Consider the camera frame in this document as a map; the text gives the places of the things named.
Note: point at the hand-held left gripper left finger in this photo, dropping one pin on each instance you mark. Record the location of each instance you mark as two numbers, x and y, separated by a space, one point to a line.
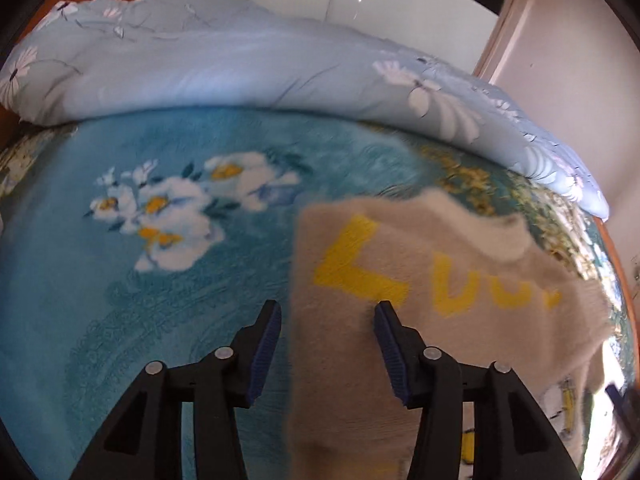
264 350

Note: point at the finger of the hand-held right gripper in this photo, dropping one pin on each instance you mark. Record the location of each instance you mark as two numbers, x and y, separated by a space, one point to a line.
620 402

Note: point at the white door frame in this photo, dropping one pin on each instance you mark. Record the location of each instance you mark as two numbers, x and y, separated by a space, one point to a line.
505 25

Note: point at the beige sweater with yellow letters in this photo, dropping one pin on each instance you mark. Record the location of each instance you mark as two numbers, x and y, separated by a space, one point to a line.
430 280

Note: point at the teal floral bed blanket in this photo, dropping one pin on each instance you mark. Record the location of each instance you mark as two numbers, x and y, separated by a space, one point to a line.
150 280

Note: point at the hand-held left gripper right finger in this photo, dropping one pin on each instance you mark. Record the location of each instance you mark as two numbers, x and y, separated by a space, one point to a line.
392 350

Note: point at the light blue floral quilt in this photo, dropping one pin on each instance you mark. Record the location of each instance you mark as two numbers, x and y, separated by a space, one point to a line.
240 70

